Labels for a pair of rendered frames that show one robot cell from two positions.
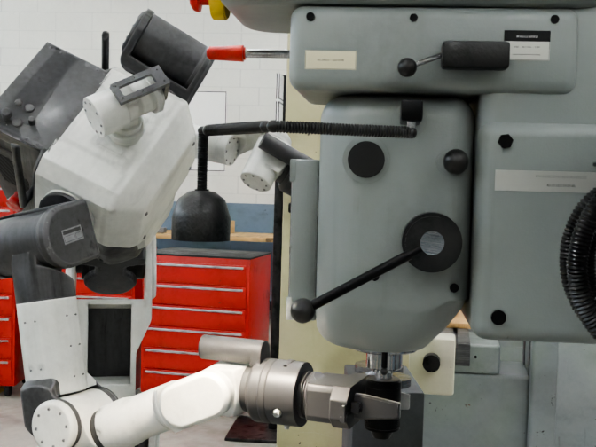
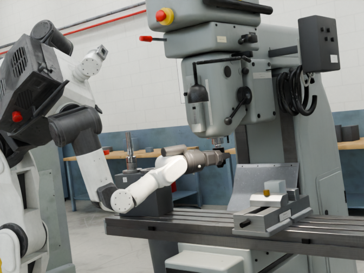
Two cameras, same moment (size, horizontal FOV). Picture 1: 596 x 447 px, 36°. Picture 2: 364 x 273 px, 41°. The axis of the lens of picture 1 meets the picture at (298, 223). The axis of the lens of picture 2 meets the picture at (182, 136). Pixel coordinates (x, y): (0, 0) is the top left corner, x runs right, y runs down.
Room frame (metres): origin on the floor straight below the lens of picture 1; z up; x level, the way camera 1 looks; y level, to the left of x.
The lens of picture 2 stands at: (0.24, 1.56, 1.43)
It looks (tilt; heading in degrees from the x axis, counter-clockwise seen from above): 3 degrees down; 303
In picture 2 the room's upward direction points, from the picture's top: 7 degrees counter-clockwise
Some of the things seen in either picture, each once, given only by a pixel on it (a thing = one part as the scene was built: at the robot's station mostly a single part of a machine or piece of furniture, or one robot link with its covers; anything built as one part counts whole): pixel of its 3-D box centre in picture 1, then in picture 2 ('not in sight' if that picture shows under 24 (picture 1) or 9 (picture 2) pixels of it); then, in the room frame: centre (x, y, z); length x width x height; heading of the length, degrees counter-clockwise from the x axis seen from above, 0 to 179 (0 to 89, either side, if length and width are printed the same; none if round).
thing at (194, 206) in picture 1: (201, 214); (197, 93); (1.11, 0.12, 1.48); 0.07 x 0.07 x 0.06
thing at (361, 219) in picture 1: (392, 223); (213, 95); (1.19, -0.12, 1.47); 0.21 x 0.19 x 0.32; 175
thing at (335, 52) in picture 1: (427, 61); (212, 41); (1.19, -0.16, 1.68); 0.34 x 0.24 x 0.10; 85
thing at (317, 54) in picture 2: not in sight; (320, 44); (0.83, -0.39, 1.62); 0.20 x 0.09 x 0.21; 85
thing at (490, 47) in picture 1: (452, 60); (245, 40); (1.05, -0.17, 1.66); 0.12 x 0.04 x 0.04; 85
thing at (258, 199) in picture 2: not in sight; (268, 199); (0.97, -0.04, 1.08); 0.12 x 0.06 x 0.04; 174
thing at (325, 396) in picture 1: (317, 397); (201, 160); (1.22, -0.03, 1.23); 0.13 x 0.12 x 0.10; 160
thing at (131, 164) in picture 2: not in sight; (131, 164); (1.67, -0.16, 1.21); 0.05 x 0.05 x 0.05
